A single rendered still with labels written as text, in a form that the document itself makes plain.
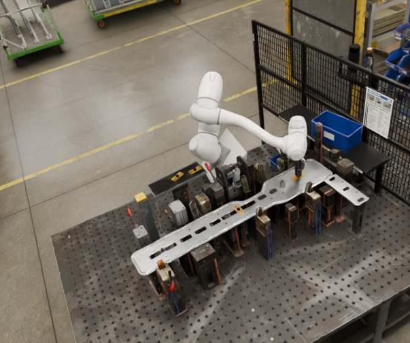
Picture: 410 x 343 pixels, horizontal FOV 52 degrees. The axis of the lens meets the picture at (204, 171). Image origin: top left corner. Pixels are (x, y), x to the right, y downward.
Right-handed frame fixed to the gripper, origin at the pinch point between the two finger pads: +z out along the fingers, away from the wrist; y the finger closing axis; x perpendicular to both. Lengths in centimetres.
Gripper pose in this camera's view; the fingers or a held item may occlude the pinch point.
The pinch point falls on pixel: (298, 171)
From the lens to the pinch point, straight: 276.0
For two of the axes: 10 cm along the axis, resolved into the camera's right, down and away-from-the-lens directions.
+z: 1.5, 7.5, 6.4
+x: 8.6, -4.3, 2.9
